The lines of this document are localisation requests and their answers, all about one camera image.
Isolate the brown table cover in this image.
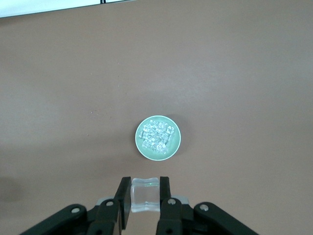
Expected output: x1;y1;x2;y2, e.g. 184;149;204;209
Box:
0;0;313;235

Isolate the pile of clear ice cubes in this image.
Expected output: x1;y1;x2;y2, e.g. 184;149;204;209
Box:
138;119;176;155

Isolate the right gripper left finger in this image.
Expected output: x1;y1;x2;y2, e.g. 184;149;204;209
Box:
114;176;133;230

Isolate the pale green bowl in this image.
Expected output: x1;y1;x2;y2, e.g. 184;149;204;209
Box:
134;115;182;162

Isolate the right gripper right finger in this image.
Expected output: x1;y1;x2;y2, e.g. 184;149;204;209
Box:
158;176;172;213

